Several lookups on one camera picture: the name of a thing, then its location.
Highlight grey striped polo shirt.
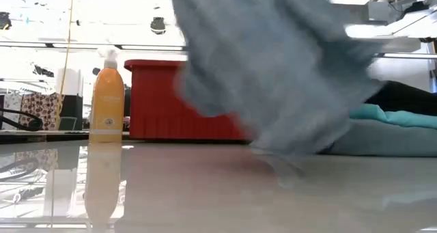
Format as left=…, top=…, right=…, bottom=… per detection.
left=166, top=0, right=389, bottom=156

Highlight grey-green garment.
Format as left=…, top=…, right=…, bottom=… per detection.
left=319, top=118, right=437, bottom=158

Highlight turquoise shorts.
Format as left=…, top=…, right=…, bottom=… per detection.
left=348, top=103, right=437, bottom=131

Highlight black garment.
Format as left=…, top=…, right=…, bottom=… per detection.
left=363, top=80, right=437, bottom=118

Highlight red plastic laundry bin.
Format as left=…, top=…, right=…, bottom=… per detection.
left=124, top=59, right=256, bottom=142

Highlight black dome ceiling fixture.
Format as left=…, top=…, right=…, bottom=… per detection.
left=150, top=16, right=167, bottom=36

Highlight orange spray bottle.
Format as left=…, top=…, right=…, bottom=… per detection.
left=88, top=46, right=126, bottom=143

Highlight black box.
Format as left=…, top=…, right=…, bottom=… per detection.
left=60, top=95, right=84, bottom=131

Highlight white box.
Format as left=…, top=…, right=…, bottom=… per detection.
left=55, top=67, right=85, bottom=98

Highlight brown floral patterned cloth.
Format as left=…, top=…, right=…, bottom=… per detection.
left=19, top=92, right=64, bottom=131

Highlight light wooden desk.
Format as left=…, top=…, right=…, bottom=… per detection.
left=0, top=130, right=132, bottom=145

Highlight yellow hanging strap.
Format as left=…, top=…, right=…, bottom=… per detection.
left=55, top=0, right=76, bottom=131

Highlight black cable loop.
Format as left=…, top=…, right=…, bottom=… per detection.
left=0, top=107, right=44, bottom=133

